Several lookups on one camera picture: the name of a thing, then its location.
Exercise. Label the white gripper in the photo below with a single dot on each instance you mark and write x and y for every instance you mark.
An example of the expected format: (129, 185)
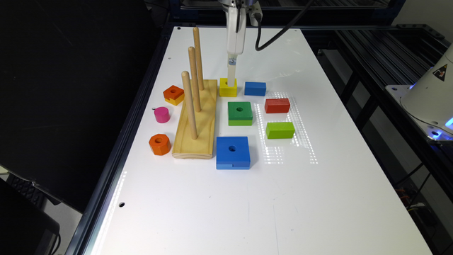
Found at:
(236, 30)

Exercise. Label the yellow square block with hole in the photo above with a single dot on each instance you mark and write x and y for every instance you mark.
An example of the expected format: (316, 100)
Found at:
(225, 90)

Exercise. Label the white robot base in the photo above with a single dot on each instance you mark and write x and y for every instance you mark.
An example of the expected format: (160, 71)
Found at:
(428, 102)

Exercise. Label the blue rectangular block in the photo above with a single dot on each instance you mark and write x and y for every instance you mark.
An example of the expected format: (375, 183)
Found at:
(255, 88)

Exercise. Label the green square block with hole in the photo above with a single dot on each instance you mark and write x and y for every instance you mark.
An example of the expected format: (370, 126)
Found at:
(240, 114)

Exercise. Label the red rectangular block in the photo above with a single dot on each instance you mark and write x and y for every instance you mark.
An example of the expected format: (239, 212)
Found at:
(277, 105)

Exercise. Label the orange and yellow hexagon block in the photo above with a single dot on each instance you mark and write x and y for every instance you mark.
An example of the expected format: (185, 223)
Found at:
(174, 95)

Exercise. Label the light green rectangular block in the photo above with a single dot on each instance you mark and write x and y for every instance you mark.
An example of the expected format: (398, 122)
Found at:
(280, 130)

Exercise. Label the pink cylinder block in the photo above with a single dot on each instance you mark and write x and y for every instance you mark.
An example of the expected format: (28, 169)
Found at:
(162, 114)

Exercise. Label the large blue square block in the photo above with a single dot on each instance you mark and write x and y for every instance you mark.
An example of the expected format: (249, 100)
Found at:
(233, 153)

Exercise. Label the orange octagon block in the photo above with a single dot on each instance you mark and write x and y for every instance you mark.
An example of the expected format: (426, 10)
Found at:
(160, 144)

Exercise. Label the middle wooden peg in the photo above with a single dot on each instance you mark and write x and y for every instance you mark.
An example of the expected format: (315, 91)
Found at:
(195, 87)

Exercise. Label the wooden peg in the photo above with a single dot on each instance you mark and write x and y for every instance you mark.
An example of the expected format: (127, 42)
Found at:
(195, 87)
(198, 58)
(189, 104)

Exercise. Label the rear wooden peg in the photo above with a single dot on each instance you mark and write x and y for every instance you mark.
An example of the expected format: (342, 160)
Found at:
(198, 58)

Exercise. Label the wooden peg base board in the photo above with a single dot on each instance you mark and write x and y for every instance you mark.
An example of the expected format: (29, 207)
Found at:
(184, 146)

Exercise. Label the front wooden peg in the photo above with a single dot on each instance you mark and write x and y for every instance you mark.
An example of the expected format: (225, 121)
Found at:
(189, 104)

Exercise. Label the black curtain panel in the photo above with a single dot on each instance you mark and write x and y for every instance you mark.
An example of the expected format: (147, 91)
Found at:
(70, 71)

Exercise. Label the black aluminium table frame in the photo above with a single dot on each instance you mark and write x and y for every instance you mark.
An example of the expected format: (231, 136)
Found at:
(376, 54)

